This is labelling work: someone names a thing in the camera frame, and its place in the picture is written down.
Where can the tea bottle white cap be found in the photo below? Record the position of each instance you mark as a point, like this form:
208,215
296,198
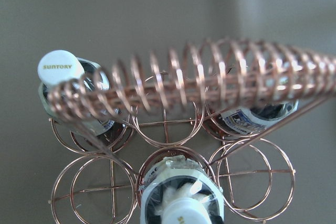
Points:
177,190

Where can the tea bottle in rack right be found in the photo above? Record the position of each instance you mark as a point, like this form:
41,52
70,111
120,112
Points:
241,121

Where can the copper wire bottle rack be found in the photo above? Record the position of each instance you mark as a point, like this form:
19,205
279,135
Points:
175,110

